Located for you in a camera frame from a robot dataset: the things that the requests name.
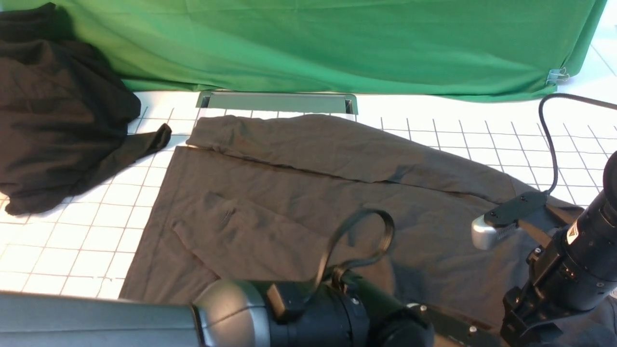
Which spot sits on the gray long sleeve shirt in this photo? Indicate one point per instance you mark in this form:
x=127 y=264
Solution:
x=259 y=199

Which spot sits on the silver binder clip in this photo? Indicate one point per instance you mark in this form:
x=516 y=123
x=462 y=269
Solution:
x=557 y=76

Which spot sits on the green backdrop cloth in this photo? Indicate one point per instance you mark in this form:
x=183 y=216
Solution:
x=472 y=50

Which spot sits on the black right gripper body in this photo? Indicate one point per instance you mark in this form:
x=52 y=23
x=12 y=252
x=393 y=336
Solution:
x=530 y=319

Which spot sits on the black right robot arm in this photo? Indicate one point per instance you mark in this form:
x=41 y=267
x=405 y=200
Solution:
x=573 y=268

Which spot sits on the white grid table mat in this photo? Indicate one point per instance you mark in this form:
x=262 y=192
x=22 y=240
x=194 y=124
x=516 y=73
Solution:
x=85 y=246

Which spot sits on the black crumpled garment pile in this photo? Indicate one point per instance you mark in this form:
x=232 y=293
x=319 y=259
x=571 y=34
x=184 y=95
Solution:
x=64 y=115

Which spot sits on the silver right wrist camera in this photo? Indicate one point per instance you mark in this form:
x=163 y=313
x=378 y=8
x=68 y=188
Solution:
x=498 y=224

